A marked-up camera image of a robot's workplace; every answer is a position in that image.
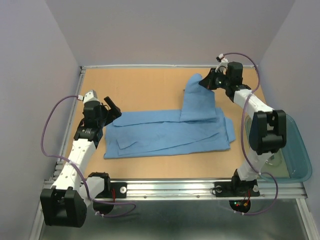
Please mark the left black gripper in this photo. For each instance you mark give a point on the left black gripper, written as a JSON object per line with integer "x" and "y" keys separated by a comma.
{"x": 115, "y": 111}

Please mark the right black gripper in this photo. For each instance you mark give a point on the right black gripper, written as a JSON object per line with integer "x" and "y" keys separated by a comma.
{"x": 208, "y": 80}

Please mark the blue long sleeve shirt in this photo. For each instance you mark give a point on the blue long sleeve shirt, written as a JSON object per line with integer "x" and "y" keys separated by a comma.
{"x": 199, "y": 126}

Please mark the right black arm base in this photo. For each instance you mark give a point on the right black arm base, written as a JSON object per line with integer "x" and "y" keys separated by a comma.
{"x": 240, "y": 193}

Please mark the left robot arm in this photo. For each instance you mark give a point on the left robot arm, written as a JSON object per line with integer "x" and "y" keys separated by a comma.
{"x": 66, "y": 202}

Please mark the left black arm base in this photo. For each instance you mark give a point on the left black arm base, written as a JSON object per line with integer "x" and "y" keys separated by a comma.
{"x": 104, "y": 193}

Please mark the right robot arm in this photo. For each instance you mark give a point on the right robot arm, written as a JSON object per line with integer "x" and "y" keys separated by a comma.
{"x": 250, "y": 104}

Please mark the translucent teal plastic bin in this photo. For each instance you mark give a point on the translucent teal plastic bin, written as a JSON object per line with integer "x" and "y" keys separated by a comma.
{"x": 295, "y": 155}

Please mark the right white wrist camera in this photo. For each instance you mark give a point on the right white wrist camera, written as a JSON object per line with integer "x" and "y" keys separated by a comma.
{"x": 222, "y": 64}

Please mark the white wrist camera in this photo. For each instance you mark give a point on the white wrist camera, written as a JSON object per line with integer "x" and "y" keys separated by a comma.
{"x": 88, "y": 97}
{"x": 222, "y": 64}

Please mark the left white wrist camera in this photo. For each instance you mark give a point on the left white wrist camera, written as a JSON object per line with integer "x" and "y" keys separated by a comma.
{"x": 88, "y": 97}

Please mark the aluminium mounting rail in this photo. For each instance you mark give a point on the aluminium mounting rail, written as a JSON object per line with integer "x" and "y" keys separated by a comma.
{"x": 187, "y": 210}

